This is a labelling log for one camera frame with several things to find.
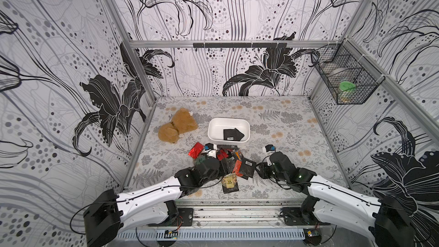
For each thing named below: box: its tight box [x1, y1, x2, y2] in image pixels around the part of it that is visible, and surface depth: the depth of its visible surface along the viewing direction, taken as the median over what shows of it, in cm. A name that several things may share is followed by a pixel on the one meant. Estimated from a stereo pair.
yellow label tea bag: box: [221, 173, 239, 194], surface depth 84 cm
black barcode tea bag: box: [241, 157, 257, 181], surface depth 88 cm
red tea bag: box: [216, 148, 230, 161], surface depth 92 cm
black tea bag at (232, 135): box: [222, 128, 245, 142], surface depth 101 cm
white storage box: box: [207, 117, 251, 143], surface depth 103 cm
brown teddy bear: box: [157, 108, 199, 144], surface depth 97 cm
